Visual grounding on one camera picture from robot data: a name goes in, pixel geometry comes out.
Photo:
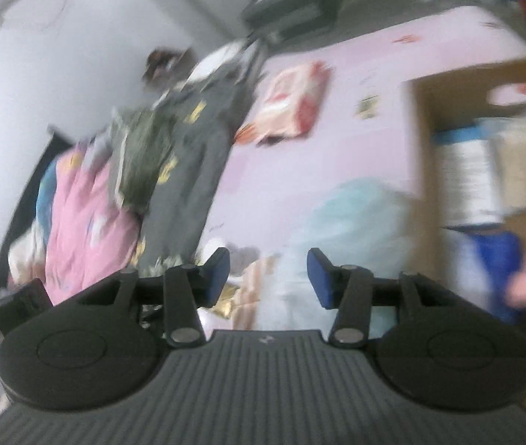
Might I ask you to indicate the wet wipes pack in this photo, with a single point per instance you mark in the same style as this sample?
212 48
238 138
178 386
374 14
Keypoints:
290 102

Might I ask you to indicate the white and red packet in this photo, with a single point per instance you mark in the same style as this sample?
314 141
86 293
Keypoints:
517 95

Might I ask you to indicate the light blue plastic bag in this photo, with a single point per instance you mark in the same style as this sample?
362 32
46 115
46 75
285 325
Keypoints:
360 231

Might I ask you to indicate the pink balloon-print bed sheet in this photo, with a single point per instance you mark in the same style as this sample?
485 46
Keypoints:
337 157

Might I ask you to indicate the black object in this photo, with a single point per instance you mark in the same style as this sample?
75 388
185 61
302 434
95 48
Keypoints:
22 306

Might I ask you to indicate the cardboard box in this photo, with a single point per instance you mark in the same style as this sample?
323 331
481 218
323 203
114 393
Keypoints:
425 157

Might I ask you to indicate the blue and white packet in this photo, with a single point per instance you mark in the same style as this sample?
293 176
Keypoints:
466 176

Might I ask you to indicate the black cabinet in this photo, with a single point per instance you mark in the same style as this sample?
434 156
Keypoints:
290 4

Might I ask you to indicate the black headboard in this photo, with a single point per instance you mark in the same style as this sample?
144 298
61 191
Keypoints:
26 185

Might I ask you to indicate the green leaf-patterned pillow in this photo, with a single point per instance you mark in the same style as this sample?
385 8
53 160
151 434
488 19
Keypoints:
140 162

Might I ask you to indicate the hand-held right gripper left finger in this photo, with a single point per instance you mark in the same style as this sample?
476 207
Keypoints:
215 278

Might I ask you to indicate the beige and gold packet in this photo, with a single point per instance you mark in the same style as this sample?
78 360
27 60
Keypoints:
249 287

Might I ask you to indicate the grey blanket with yellow prints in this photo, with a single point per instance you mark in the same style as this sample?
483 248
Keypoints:
202 171

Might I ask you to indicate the small green packet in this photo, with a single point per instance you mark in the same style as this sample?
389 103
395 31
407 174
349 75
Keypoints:
368 107

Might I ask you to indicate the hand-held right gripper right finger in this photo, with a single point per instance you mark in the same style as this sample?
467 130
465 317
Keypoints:
320 278

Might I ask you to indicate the white cloth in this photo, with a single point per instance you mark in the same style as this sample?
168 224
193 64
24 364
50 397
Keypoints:
214 60

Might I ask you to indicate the pink printed blanket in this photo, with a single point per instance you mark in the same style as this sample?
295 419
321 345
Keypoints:
86 222

